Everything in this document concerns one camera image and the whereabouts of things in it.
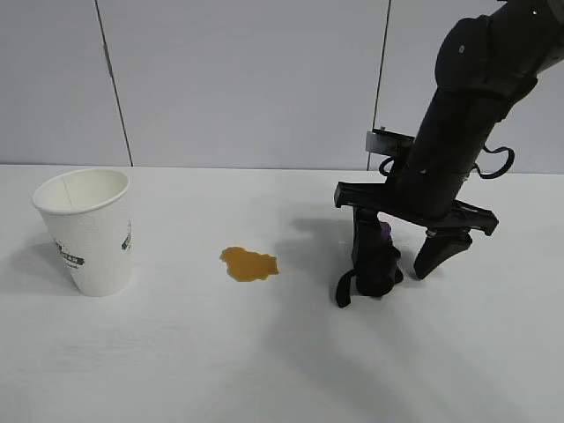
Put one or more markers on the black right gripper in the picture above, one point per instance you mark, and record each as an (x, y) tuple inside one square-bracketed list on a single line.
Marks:
[(432, 185)]

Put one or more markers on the white paper coffee cup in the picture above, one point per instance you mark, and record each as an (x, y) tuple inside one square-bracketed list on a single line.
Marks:
[(97, 247)]

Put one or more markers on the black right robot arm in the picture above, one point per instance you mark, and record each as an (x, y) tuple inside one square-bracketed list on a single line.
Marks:
[(484, 57)]

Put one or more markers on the brown coffee spill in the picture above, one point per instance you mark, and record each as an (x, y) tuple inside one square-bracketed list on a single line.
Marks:
[(249, 264)]

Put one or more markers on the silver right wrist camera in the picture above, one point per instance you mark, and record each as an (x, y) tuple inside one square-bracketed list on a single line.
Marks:
[(388, 142)]

